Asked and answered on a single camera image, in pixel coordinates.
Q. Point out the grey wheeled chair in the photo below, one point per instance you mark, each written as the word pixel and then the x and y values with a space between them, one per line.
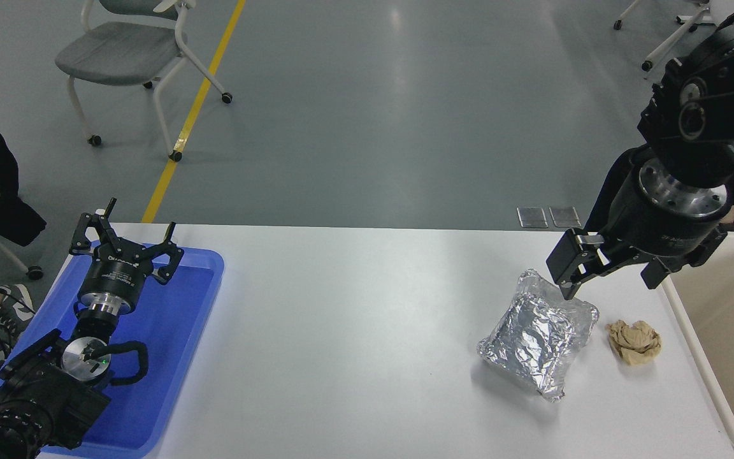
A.
pixel 118 51

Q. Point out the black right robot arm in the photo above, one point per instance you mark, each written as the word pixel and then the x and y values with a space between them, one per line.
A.
pixel 724 115

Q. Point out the white wheeled chair base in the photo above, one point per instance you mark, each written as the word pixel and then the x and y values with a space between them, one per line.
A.
pixel 673 41

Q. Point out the metal floor plate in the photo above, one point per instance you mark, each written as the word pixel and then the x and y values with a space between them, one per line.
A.
pixel 564 216
pixel 532 217

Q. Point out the silver foil plate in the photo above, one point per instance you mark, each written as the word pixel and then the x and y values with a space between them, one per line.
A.
pixel 532 338

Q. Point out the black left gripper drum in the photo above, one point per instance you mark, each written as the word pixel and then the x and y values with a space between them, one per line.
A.
pixel 117 274

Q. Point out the person's hand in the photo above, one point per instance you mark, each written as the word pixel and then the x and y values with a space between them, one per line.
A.
pixel 730 215

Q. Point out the crumpled tan paper ball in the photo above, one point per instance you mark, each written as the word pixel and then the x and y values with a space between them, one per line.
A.
pixel 634 343

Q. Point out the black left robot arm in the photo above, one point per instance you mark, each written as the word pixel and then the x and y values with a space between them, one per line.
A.
pixel 42 395

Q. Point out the blue plastic tray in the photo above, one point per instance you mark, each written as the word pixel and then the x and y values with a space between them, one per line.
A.
pixel 169 344

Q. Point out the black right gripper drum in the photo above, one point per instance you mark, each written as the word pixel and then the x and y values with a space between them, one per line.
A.
pixel 666 233

